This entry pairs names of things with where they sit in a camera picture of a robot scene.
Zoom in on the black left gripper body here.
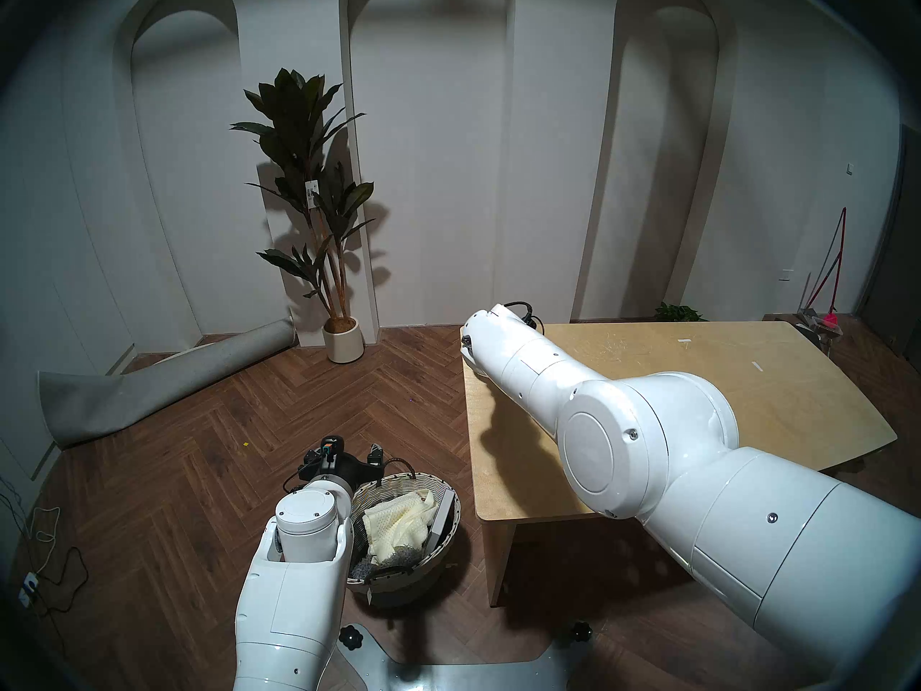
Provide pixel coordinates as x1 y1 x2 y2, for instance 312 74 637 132
299 452 384 494

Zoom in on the cream knitted cloth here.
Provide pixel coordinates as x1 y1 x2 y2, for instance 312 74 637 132
362 489 440 562

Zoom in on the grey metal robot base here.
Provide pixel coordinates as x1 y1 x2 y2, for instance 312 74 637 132
338 625 612 691

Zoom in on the white flat box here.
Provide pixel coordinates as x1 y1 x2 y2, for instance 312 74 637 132
425 488 455 554

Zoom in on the grey fluffy duster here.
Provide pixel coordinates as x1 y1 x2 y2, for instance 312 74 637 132
350 546 425 579

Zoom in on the rolled grey carpet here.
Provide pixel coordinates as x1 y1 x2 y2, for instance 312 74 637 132
37 318 297 450

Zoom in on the tall potted plant white pot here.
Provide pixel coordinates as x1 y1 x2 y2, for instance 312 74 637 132
230 68 376 364

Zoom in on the light wooden table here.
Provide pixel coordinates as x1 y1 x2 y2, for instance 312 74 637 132
459 321 898 608

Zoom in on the dustpan with pink brush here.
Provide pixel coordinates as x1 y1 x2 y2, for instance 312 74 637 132
795 307 844 338

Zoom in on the dark door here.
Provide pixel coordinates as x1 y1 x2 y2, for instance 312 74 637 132
860 125 921 374

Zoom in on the woven basket with black handles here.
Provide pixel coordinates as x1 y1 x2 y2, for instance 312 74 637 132
347 461 461 602

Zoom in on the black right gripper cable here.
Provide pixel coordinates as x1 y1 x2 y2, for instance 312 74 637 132
504 302 544 334

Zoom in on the black floor cable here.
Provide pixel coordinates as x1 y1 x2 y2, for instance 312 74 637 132
29 546 89 615

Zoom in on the white floor cable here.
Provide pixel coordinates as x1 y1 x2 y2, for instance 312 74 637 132
25 506 62 575

